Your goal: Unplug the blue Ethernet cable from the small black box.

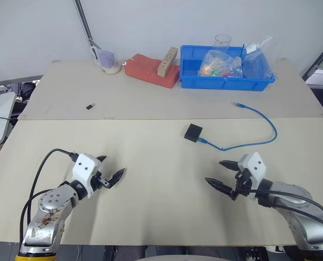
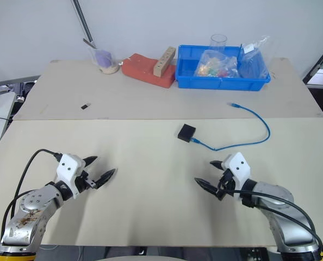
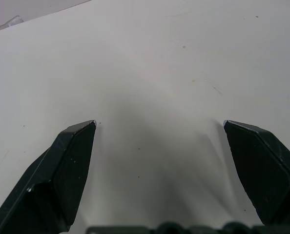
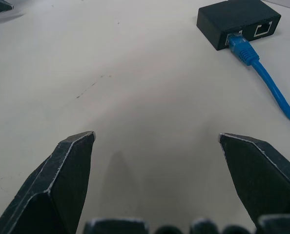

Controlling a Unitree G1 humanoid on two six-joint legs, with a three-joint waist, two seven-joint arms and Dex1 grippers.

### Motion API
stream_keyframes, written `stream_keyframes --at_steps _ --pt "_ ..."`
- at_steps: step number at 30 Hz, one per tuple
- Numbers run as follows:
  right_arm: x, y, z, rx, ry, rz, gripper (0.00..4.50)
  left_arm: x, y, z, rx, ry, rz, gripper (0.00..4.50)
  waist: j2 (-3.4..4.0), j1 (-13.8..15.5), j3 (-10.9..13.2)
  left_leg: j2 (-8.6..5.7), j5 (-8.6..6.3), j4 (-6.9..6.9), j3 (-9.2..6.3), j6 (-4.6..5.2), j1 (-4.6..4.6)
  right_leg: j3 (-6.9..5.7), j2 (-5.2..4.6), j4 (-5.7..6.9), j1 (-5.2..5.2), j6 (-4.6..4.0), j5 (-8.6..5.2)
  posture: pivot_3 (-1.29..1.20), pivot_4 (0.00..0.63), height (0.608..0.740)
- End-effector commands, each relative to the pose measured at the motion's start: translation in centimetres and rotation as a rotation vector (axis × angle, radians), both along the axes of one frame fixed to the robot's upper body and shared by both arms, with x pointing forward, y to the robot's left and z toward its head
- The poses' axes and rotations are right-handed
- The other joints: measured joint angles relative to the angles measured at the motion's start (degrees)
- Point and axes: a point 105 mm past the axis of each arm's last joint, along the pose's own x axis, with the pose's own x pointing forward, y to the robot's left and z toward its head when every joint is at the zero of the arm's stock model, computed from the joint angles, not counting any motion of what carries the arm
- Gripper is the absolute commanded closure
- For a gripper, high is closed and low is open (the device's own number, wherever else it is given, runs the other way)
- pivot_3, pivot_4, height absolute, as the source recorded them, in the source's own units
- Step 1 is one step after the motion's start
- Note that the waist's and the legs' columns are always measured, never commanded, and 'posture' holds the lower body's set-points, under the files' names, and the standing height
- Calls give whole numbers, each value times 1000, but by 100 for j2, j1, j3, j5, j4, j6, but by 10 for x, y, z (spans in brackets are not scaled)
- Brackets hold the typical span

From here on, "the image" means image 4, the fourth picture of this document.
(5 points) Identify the blue Ethernet cable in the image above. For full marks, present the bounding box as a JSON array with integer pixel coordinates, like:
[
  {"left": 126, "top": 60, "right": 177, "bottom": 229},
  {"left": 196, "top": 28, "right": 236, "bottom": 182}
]
[{"left": 227, "top": 31, "right": 290, "bottom": 128}]

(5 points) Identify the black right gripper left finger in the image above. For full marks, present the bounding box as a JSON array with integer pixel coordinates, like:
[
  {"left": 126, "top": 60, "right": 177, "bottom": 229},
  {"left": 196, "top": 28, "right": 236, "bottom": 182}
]
[{"left": 0, "top": 131, "right": 97, "bottom": 234}]

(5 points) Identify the black network adapter box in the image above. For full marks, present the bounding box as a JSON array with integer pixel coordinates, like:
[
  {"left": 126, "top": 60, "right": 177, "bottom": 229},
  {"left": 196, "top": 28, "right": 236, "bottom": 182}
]
[{"left": 196, "top": 0, "right": 282, "bottom": 51}]

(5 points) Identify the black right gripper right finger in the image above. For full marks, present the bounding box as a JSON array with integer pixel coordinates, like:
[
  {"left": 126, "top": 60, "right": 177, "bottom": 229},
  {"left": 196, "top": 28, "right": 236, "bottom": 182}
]
[{"left": 218, "top": 133, "right": 290, "bottom": 234}]

